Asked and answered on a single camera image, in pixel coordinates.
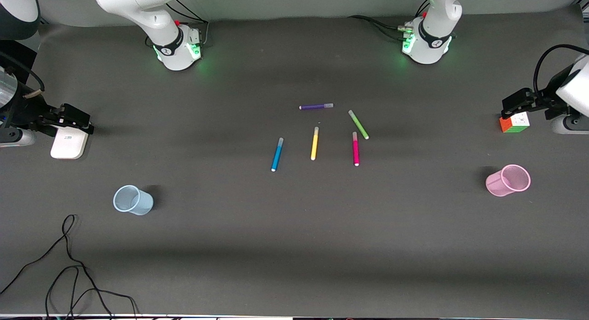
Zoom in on blue marker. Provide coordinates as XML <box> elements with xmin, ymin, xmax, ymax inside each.
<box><xmin>271</xmin><ymin>137</ymin><xmax>284</xmax><ymax>172</ymax></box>

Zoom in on multicolour puzzle cube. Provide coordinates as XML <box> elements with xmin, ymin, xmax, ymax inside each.
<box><xmin>500</xmin><ymin>111</ymin><xmax>531</xmax><ymax>133</ymax></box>

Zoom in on white stand with base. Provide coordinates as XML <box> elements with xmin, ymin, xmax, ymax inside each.
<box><xmin>50</xmin><ymin>126</ymin><xmax>89</xmax><ymax>160</ymax></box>

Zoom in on translucent pink cup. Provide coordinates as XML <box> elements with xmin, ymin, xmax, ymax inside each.
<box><xmin>485</xmin><ymin>164</ymin><xmax>531</xmax><ymax>197</ymax></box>

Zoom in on translucent blue cup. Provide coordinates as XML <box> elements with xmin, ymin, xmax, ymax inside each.
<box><xmin>113</xmin><ymin>185</ymin><xmax>154</xmax><ymax>216</ymax></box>

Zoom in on green marker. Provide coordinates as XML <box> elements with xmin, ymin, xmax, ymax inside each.
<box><xmin>348</xmin><ymin>110</ymin><xmax>370</xmax><ymax>140</ymax></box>

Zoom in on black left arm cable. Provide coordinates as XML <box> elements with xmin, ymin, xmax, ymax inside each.
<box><xmin>533</xmin><ymin>44</ymin><xmax>589</xmax><ymax>96</ymax></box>

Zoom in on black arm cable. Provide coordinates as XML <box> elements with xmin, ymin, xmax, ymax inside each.
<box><xmin>0</xmin><ymin>51</ymin><xmax>45</xmax><ymax>91</ymax></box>
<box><xmin>533</xmin><ymin>44</ymin><xmax>589</xmax><ymax>96</ymax></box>

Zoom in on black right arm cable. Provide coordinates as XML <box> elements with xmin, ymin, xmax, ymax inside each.
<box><xmin>0</xmin><ymin>51</ymin><xmax>45</xmax><ymax>91</ymax></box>

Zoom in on thin black loose cable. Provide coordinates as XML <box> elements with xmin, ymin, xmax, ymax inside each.
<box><xmin>0</xmin><ymin>214</ymin><xmax>139</xmax><ymax>320</ymax></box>

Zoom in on black right arm base cables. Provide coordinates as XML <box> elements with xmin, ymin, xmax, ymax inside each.
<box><xmin>144</xmin><ymin>0</ymin><xmax>210</xmax><ymax>49</ymax></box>

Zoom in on black arm base cables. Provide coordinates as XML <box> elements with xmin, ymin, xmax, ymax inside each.
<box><xmin>144</xmin><ymin>0</ymin><xmax>210</xmax><ymax>49</ymax></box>
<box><xmin>347</xmin><ymin>0</ymin><xmax>431</xmax><ymax>42</ymax></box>

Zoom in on black left arm base cables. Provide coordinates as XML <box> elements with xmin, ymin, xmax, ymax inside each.
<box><xmin>347</xmin><ymin>0</ymin><xmax>431</xmax><ymax>42</ymax></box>

